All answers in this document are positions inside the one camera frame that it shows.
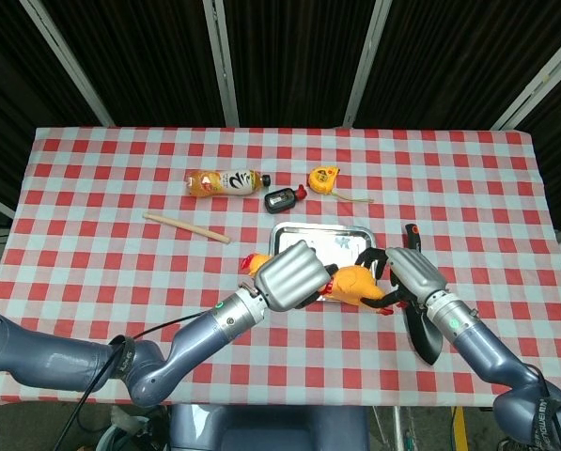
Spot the black spatula red button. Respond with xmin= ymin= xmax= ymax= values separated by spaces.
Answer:
xmin=404 ymin=224 xmax=444 ymax=366

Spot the rectangular metal tray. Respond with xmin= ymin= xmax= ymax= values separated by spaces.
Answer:
xmin=268 ymin=221 xmax=379 ymax=304

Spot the blue-grey robot torso base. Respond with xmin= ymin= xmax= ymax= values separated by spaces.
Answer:
xmin=166 ymin=403 xmax=370 ymax=451

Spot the wooden stick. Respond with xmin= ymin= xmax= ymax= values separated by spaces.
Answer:
xmin=142 ymin=212 xmax=232 ymax=245

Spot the black ink bottle red cap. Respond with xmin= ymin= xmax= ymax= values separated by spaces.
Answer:
xmin=263 ymin=184 xmax=309 ymax=215

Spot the yellow tape measure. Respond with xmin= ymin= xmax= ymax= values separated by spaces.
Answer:
xmin=306 ymin=166 xmax=375 ymax=204

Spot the black cable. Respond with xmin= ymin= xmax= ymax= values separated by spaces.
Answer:
xmin=66 ymin=307 xmax=215 ymax=451

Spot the white metal frame post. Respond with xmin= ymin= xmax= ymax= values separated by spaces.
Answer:
xmin=491 ymin=23 xmax=561 ymax=132
xmin=19 ymin=0 xmax=115 ymax=127
xmin=202 ymin=0 xmax=240 ymax=127
xmin=343 ymin=0 xmax=394 ymax=127

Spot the black arm strap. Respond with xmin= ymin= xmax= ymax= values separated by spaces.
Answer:
xmin=108 ymin=335 xmax=138 ymax=380
xmin=526 ymin=397 xmax=561 ymax=447

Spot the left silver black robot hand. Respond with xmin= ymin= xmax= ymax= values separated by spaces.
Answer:
xmin=253 ymin=239 xmax=340 ymax=312

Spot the orange rubber toy chicken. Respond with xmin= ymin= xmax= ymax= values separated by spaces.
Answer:
xmin=241 ymin=252 xmax=397 ymax=316

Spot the orange drink plastic bottle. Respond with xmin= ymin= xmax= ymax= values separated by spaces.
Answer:
xmin=184 ymin=168 xmax=272 ymax=198

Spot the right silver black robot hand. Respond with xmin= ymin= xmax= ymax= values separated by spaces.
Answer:
xmin=354 ymin=246 xmax=449 ymax=314

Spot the red white checkered tablecloth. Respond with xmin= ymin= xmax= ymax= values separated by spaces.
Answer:
xmin=0 ymin=125 xmax=561 ymax=408

